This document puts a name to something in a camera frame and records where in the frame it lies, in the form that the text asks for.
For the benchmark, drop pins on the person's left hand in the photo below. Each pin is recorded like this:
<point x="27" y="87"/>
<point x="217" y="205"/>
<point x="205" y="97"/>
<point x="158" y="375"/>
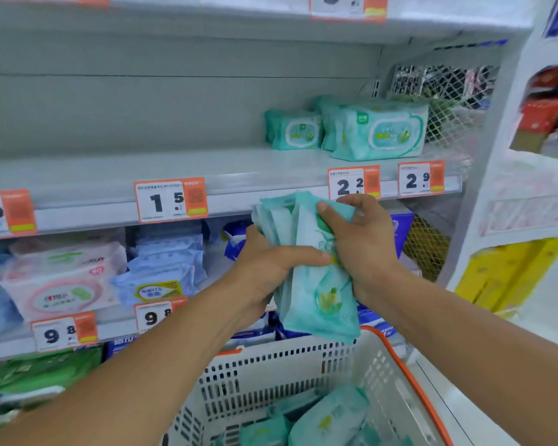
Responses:
<point x="255" y="274"/>

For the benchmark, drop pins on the person's right hand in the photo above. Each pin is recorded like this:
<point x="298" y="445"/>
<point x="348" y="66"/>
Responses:
<point x="369" y="248"/>

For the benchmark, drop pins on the person's left thumb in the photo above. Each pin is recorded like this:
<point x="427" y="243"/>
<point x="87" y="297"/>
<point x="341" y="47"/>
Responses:
<point x="304" y="258"/>

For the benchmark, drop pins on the person's right thumb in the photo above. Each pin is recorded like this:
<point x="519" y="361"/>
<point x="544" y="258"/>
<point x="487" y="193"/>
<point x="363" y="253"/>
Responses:
<point x="332" y="225"/>

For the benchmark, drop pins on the teal wet wipe packet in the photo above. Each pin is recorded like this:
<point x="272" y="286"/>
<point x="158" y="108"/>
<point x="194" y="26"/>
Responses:
<point x="328" y="418"/>
<point x="318" y="301"/>
<point x="381" y="438"/>
<point x="295" y="404"/>
<point x="256" y="220"/>
<point x="279" y="222"/>
<point x="265" y="432"/>

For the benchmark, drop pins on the person's right forearm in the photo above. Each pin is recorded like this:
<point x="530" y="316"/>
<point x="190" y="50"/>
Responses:
<point x="469" y="348"/>

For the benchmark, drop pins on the person's left forearm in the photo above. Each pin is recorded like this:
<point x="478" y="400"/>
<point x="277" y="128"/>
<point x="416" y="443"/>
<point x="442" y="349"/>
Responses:
<point x="135" y="371"/>

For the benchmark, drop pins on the purple blue box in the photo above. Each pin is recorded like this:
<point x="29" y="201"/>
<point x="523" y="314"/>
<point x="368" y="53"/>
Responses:
<point x="402" y="227"/>

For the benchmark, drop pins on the blue and white packet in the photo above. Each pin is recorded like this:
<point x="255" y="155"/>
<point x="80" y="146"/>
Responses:
<point x="236" y="239"/>

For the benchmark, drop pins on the dark blue package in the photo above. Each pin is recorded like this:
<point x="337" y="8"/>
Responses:
<point x="374" y="320"/>
<point x="118" y="346"/>
<point x="255" y="329"/>

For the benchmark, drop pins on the small teal wipes pack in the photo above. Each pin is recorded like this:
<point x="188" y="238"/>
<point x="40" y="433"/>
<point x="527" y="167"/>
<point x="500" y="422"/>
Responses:
<point x="295" y="130"/>

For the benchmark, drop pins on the large teal wipes pack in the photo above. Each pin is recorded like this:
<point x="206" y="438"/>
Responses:
<point x="328" y="116"/>
<point x="381" y="132"/>

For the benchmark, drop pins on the white basket with orange rim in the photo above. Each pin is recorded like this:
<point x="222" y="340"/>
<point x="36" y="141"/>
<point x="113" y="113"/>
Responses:
<point x="269" y="366"/>

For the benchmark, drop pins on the light blue wipes pack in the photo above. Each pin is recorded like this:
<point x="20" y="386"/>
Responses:
<point x="167" y="253"/>
<point x="153" y="285"/>

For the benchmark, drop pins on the yellow packages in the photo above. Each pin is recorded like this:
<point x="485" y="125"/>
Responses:
<point x="507" y="276"/>

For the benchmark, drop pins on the pink and white packages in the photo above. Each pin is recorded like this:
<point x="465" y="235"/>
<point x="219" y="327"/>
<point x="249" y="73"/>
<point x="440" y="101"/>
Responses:
<point x="530" y="195"/>

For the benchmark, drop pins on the white metal shelving unit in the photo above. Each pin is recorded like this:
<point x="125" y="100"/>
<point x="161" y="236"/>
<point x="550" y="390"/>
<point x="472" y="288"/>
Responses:
<point x="121" y="111"/>

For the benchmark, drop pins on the red packages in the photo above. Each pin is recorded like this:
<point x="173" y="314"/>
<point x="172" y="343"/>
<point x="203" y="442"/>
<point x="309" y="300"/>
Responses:
<point x="546" y="111"/>

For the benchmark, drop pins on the pink and white wipes pack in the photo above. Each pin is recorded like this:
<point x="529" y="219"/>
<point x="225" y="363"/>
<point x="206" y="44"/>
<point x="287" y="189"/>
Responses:
<point x="60" y="283"/>

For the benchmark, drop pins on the green packets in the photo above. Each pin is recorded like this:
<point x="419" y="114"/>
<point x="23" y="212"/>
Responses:
<point x="42" y="376"/>

